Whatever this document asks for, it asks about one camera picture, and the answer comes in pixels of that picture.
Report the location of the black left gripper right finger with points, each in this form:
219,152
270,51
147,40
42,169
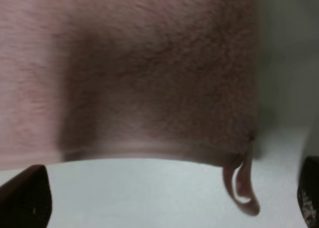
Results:
308,191

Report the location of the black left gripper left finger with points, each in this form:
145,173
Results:
26,200

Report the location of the pink fluffy towel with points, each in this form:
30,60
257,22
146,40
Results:
163,79

